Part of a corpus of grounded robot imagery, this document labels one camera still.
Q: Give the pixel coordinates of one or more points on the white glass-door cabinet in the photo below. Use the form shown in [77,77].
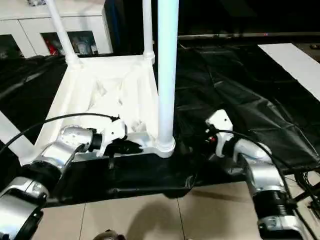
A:
[30,25]

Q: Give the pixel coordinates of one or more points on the white plastic table top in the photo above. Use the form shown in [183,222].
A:
[112,70]

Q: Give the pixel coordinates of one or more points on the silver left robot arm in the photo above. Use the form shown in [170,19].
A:
[72,137]

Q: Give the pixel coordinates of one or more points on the small black flat device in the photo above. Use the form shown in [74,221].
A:
[315,46]

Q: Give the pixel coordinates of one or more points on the white flat board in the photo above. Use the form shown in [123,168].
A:
[292,62]

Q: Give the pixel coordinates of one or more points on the black stand leg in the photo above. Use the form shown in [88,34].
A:
[303,194]

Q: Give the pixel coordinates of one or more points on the black table mat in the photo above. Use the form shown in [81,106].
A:
[250,100]

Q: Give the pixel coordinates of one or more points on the white plastic table leg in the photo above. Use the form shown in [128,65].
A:
[147,30]
[15,140]
[166,75]
[61,32]

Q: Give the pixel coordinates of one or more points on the clear glass ornament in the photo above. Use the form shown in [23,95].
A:
[36,2]

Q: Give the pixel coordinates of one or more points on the dark robot foot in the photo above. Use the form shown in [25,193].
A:
[110,235]

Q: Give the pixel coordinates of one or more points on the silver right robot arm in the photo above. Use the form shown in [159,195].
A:
[262,170]

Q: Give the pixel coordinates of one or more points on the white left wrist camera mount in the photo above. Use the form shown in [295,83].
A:
[112,130]

